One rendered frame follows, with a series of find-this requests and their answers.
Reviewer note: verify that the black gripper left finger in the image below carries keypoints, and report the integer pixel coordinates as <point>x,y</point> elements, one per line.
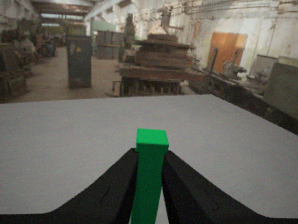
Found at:
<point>109,200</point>

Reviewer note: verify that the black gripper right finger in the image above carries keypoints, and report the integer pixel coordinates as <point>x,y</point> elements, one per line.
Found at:
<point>191,199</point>

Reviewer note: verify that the green rectangular post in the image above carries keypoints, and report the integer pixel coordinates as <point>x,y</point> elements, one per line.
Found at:
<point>151,145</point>

